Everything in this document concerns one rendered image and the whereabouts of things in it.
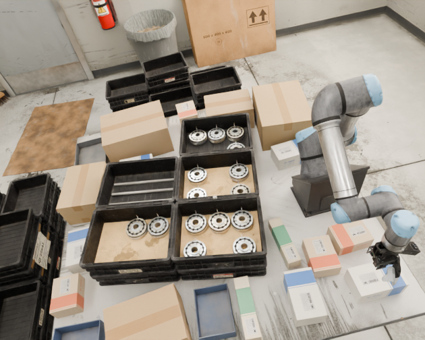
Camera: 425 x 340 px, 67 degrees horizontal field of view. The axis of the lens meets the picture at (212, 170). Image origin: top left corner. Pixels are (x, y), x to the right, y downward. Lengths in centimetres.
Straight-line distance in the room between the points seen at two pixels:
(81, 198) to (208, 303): 85
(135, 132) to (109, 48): 249
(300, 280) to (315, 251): 16
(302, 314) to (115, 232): 92
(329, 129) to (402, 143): 210
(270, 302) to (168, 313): 45
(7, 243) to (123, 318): 122
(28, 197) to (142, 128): 115
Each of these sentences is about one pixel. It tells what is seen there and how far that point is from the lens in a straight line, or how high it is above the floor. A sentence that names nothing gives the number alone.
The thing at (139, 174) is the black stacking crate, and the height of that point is 83.
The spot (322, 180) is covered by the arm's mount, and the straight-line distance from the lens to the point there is 152.
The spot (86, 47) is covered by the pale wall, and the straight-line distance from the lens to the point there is 442.
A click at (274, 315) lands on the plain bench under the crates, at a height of 70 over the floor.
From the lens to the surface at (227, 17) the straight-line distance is 415.
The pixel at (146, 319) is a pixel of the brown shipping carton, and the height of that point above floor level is 86.
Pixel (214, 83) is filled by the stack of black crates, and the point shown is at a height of 49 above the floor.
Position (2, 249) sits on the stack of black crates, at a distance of 245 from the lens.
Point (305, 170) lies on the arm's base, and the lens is 160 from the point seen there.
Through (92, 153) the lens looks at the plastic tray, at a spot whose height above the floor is 70.
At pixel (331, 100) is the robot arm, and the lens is 119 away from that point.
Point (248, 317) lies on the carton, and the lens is 139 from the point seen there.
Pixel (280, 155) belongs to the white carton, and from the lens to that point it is 186.
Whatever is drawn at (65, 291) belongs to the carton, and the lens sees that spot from 170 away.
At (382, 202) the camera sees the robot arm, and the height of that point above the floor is 121.
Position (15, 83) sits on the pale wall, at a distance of 481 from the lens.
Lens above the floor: 215
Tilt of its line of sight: 48 degrees down
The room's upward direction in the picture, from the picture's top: 11 degrees counter-clockwise
